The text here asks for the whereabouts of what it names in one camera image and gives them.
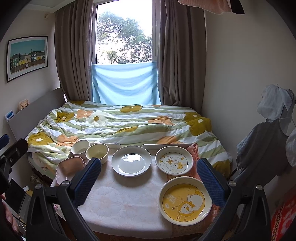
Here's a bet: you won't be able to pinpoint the right brown curtain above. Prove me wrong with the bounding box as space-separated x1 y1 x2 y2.
157 1 206 113

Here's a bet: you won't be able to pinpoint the plain white plate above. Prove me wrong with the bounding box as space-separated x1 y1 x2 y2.
111 146 152 177

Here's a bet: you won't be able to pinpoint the white table rail right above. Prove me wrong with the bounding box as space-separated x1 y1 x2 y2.
142 143 192 151

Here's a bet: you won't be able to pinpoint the blue white card box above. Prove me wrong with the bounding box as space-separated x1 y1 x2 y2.
5 110 15 122

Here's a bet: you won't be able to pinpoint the light blue cloth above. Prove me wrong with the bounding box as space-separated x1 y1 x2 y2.
91 62 161 105

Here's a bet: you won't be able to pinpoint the white table rail left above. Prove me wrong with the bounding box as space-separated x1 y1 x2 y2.
106 143 122 150

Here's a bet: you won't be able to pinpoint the yellow bear plate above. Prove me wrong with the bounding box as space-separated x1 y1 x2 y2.
158 176 212 226

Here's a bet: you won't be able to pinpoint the cream bowl with bear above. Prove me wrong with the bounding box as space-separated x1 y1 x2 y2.
86 143 109 164

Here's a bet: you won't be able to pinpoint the pink hanging cloth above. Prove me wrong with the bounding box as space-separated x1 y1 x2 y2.
178 0 231 15

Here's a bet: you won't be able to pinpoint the floral green striped duvet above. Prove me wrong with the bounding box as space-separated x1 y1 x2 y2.
26 100 232 178

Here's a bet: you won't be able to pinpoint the grey hanging clothes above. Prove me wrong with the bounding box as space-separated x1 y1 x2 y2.
234 119 289 188

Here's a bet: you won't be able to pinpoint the brown curtain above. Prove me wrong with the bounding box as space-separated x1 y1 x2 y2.
157 1 206 113
54 0 93 101

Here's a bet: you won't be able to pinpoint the small bear box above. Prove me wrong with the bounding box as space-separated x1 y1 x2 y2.
18 99 30 111

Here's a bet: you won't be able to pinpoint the white small bowl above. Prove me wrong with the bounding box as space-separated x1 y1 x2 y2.
71 140 90 159

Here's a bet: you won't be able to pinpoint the person's left hand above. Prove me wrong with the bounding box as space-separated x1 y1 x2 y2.
1 194 19 233

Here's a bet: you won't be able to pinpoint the window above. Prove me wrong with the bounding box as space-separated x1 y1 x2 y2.
91 1 160 65

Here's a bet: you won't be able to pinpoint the duck pattern plate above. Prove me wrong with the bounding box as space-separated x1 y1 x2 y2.
155 146 194 176

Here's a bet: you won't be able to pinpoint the left brown curtain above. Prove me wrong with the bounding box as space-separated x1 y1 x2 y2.
54 0 93 101

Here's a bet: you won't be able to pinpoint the red patterned rug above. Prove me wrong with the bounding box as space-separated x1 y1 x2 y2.
271 194 295 240

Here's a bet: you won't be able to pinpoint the pink square bowl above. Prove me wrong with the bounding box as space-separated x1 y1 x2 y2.
56 156 86 185

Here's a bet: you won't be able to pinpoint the framed houses picture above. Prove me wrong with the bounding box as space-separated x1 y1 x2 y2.
6 36 48 83

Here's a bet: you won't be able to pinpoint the grey headboard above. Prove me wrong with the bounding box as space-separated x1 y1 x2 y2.
8 88 66 140

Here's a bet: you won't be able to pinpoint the white table rail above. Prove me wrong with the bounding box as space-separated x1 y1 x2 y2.
106 143 122 150
142 143 192 151

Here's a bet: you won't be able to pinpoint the pink floral tablecloth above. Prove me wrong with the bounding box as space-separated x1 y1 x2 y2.
78 160 219 239

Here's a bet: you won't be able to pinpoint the white hanging garment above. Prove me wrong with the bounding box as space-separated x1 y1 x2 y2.
256 84 295 133

